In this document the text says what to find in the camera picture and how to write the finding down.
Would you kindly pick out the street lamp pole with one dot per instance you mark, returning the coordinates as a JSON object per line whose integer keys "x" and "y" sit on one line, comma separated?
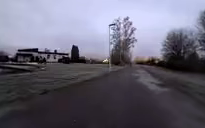
{"x": 109, "y": 46}

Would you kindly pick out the dark conifer tree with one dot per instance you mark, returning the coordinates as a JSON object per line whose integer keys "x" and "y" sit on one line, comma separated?
{"x": 75, "y": 53}

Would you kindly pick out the tall bare trees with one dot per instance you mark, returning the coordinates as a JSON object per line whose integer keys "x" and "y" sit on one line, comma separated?
{"x": 123, "y": 40}

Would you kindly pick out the grey asphalt path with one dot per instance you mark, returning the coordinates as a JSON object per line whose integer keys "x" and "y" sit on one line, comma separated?
{"x": 113, "y": 103}

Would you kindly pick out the frosty grass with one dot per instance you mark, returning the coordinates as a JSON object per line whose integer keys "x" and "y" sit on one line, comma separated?
{"x": 186, "y": 81}
{"x": 46, "y": 80}

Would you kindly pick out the low white building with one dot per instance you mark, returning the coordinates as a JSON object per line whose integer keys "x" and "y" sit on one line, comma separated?
{"x": 40, "y": 55}

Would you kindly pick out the bare trees and hedge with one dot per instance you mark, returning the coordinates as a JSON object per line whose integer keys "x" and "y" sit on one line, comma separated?
{"x": 190, "y": 50}

